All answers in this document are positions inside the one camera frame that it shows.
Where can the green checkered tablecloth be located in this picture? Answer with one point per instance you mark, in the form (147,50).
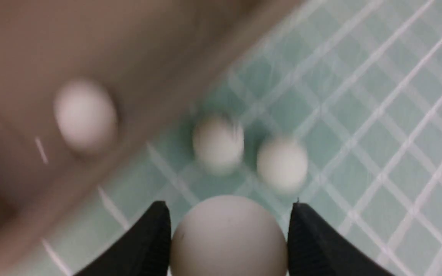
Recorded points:
(359,84)

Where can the white ping-pong ball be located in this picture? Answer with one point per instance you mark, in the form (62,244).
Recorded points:
(86,116)
(228,235)
(282,164)

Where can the brown plastic bin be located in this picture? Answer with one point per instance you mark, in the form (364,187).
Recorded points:
(152,56)

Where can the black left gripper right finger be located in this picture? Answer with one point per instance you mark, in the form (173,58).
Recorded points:
(315,248)

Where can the white ping-pong ball logo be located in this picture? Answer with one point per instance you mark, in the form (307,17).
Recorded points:
(218,143)

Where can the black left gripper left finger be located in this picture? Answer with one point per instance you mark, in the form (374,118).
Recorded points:
(144,250)

